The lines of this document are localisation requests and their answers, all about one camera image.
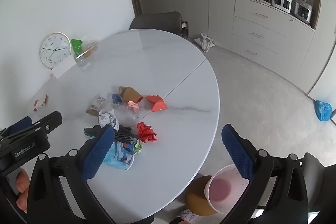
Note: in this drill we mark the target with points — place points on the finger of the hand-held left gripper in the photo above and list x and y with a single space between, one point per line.
22 121
50 120

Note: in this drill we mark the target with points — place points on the pink crumpled paper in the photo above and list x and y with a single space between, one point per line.
134 106

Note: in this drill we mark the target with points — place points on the pink plastic bin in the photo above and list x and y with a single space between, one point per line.
223 187

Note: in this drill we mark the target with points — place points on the clear bag with brown snack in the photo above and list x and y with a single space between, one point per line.
89 50

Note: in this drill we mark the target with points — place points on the beige cabinet drawer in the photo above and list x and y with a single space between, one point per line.
258 15
253 52
256 35

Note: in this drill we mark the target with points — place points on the white crumpled paper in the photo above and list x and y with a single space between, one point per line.
108 118

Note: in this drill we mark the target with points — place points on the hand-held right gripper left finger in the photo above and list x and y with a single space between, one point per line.
101 150

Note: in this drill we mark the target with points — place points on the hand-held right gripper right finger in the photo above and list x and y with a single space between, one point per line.
237 153

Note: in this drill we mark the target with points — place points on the green plastic packet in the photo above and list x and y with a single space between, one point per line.
76 46

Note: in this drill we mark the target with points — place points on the beige wall cabinet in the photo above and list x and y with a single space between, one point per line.
220 3

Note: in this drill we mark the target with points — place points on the silver rice cooker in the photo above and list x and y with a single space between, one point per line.
303 11

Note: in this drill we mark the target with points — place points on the person's grey shoe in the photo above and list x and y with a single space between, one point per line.
187 215

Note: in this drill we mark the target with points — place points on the round wooden stool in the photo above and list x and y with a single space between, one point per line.
195 196

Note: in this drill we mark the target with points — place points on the white round wall clock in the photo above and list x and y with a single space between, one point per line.
55 50

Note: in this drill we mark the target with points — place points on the white card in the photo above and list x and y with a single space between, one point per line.
63 66

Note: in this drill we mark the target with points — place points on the grey chair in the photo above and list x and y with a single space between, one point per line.
157 19

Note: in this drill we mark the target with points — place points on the clear plastic bottle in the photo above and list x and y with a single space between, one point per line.
127 116

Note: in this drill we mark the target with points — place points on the silver patterned wrapper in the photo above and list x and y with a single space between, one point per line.
99 100

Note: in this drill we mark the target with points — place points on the red crumpled paper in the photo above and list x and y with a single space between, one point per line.
146 132

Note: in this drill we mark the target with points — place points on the white tote bag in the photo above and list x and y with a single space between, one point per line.
206 41

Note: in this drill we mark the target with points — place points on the blue crumpled wrapper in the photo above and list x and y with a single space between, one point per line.
116 98

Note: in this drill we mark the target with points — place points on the blue printed plastic packet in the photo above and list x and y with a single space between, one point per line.
119 158

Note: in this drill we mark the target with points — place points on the blue plastic bag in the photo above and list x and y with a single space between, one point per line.
323 109

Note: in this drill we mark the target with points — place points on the red paper box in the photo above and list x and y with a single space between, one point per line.
157 103

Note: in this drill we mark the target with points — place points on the brown snack packet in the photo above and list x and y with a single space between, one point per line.
92 109

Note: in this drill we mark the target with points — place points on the crumpled brown paper bag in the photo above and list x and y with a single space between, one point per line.
130 94

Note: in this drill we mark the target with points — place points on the yellow green crumpled wrapper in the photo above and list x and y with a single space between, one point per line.
138 147

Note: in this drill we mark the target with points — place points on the small pink box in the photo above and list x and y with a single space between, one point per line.
40 102

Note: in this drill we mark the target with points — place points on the person's left hand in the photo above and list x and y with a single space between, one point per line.
23 182

